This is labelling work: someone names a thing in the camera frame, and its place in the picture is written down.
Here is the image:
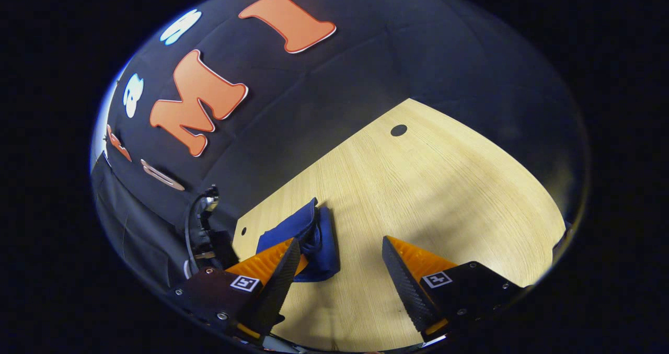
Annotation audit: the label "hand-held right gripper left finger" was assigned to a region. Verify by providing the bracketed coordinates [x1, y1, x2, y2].
[169, 237, 303, 344]

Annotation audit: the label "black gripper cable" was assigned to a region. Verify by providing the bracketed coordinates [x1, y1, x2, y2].
[183, 192, 210, 277]

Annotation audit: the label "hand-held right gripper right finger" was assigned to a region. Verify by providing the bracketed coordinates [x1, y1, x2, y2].
[380, 235, 524, 342]

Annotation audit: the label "blue jeans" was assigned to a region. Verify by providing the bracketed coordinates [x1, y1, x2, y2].
[255, 197, 341, 283]

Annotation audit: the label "black backdrop cloth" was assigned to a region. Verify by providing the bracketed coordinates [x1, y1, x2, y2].
[90, 0, 590, 297]

